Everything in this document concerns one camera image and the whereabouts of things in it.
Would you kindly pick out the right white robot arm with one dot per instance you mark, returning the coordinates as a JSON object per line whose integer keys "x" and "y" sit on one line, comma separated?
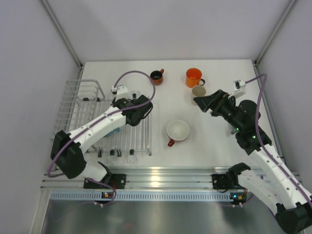
{"x": 286, "y": 198}

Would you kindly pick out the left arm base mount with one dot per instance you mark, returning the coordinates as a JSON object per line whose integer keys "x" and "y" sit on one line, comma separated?
{"x": 116, "y": 181}

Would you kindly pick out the beige handleless cup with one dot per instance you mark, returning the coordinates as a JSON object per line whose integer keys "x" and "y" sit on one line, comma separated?
{"x": 197, "y": 91}

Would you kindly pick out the red floral white-inside cup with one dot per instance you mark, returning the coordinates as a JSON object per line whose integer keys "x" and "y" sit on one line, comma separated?
{"x": 177, "y": 130}

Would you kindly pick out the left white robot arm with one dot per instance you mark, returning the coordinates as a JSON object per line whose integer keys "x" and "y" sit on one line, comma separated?
{"x": 90, "y": 169}

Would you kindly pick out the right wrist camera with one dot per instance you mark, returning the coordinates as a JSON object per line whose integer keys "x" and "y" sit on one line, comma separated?
{"x": 239, "y": 88}

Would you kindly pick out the white wire dish rack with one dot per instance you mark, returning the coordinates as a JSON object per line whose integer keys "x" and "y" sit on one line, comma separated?
{"x": 69, "y": 148}

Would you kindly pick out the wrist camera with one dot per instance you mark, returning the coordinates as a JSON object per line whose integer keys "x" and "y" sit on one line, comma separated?
{"x": 120, "y": 92}
{"x": 239, "y": 88}

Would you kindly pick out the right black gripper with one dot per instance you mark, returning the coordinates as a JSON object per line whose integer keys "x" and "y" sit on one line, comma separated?
{"x": 214, "y": 101}

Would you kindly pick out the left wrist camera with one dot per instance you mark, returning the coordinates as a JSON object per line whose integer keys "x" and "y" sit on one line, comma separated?
{"x": 120, "y": 92}

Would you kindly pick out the grey glazed mug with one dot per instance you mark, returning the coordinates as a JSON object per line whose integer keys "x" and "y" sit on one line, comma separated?
{"x": 234, "y": 130}

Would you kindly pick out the perforated cable duct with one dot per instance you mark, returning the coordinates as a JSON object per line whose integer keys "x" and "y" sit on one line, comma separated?
{"x": 142, "y": 196}

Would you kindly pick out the aluminium rail frame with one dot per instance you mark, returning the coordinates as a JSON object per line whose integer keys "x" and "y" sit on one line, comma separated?
{"x": 153, "y": 179}

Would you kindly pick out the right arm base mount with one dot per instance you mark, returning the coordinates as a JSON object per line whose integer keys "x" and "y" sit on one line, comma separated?
{"x": 224, "y": 181}

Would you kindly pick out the orange mug black handle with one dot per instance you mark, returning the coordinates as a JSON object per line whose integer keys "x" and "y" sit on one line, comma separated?
{"x": 194, "y": 78}

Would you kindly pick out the small brown patterned cup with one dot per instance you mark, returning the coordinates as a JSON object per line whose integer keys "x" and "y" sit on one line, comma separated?
{"x": 157, "y": 76}

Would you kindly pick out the blue speckled mug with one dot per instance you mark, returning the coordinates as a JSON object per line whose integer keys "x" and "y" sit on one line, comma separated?
{"x": 116, "y": 130}

